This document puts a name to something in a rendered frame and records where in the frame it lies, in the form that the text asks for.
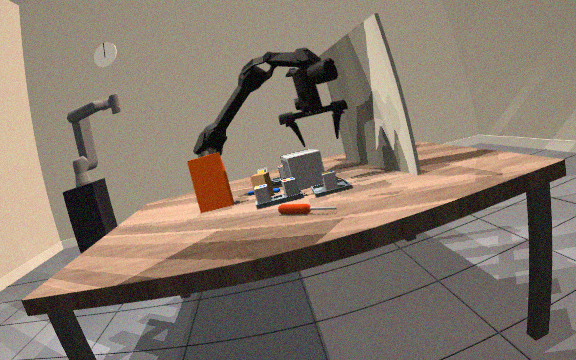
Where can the orange-handled screwdriver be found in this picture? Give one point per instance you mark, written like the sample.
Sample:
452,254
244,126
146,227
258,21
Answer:
300,208

